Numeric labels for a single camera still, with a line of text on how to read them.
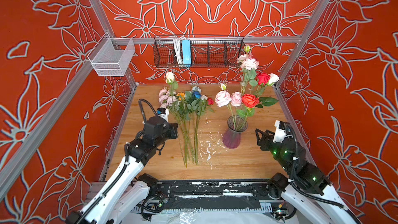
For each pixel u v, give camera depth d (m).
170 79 0.76
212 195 0.73
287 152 0.50
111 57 0.93
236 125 0.77
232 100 0.71
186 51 0.90
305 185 0.47
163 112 0.66
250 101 0.64
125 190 0.46
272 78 0.65
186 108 1.01
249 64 0.63
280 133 0.58
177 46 0.88
